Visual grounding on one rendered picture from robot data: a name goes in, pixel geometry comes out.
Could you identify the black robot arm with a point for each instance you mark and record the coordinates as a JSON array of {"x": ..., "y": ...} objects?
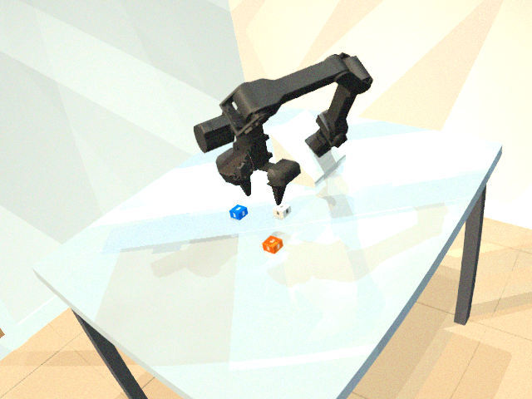
[{"x": 261, "y": 99}]

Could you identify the blue block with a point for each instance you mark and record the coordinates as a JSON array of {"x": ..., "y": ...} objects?
[{"x": 238, "y": 212}]

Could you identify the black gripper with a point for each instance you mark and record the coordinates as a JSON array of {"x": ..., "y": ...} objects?
[{"x": 279, "y": 174}]

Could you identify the orange block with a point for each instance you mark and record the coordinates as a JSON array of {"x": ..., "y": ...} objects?
[{"x": 272, "y": 245}]

